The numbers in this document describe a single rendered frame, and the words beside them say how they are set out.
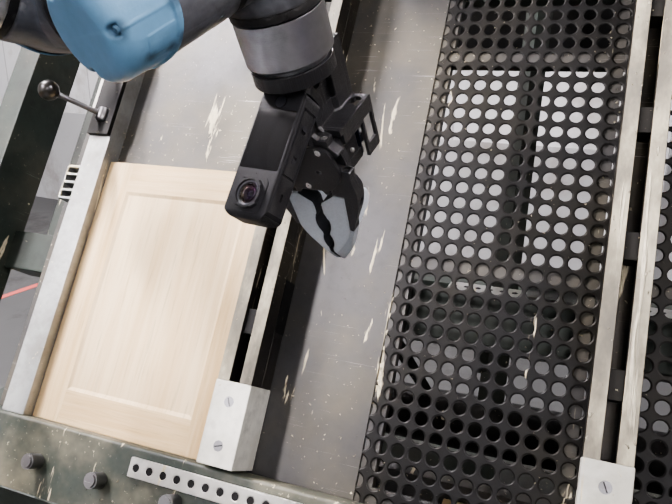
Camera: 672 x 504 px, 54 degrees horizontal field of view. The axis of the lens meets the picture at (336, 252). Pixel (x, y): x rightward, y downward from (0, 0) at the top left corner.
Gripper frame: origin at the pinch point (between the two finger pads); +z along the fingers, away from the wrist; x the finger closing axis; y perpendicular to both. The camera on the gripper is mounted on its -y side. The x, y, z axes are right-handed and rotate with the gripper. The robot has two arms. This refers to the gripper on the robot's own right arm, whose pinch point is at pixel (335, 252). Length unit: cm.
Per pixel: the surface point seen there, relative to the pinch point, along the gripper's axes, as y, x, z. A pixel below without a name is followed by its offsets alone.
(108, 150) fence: 29, 70, 15
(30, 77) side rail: 38, 94, 5
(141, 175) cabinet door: 28, 61, 18
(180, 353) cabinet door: 3, 41, 35
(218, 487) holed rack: -12.4, 24.8, 41.5
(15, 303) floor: 93, 329, 197
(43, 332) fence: -2, 68, 32
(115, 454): -14, 44, 41
